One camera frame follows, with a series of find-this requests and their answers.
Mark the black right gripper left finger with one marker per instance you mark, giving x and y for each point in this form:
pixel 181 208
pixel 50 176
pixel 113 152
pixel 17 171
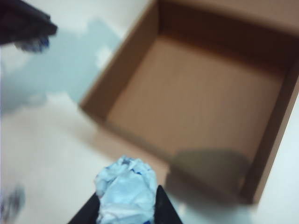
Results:
pixel 87 213

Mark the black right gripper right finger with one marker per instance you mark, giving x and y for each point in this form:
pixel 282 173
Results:
pixel 164 210

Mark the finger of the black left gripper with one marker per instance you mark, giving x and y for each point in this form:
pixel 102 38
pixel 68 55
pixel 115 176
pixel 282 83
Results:
pixel 21 21

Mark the brown cardboard box with lid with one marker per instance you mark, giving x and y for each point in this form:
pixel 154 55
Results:
pixel 198 98

